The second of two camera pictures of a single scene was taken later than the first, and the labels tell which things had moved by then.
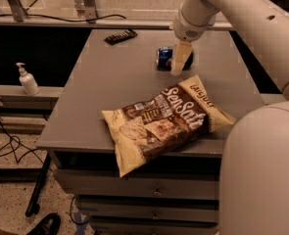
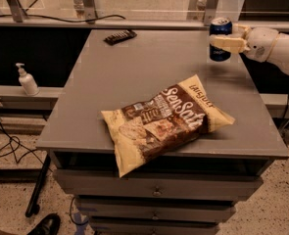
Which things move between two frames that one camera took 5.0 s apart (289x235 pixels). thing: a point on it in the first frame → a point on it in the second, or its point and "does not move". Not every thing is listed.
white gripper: [189, 26] → [259, 45]
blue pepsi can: [166, 54] → [219, 25]
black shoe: [49, 226] does not move
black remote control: [120, 36] does not move
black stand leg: [33, 206] does not move
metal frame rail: [93, 23] does not move
